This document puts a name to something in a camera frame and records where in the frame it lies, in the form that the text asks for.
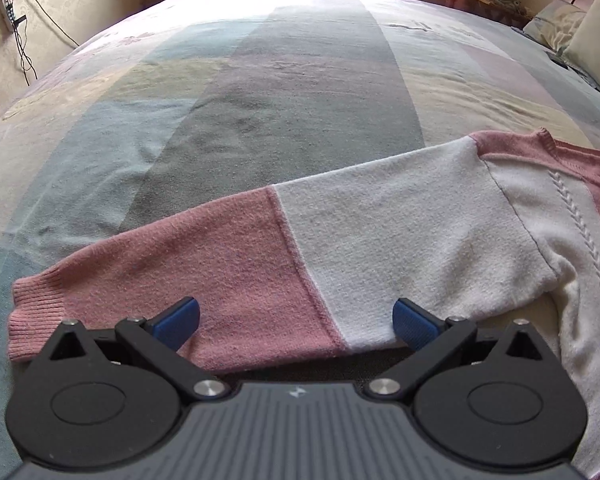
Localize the white power strip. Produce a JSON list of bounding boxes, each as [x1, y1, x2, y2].
[[0, 0, 27, 34]]

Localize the wooden nightstand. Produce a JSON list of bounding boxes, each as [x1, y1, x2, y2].
[[464, 0, 532, 28]]

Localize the cluttered items on nightstand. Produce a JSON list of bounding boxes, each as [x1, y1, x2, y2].
[[491, 0, 527, 15]]

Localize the pink and white knit sweater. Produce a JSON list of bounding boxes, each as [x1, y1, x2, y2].
[[8, 130, 600, 479]]

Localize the pastel patchwork bed sheet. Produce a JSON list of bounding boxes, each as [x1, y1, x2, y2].
[[0, 0, 600, 479]]

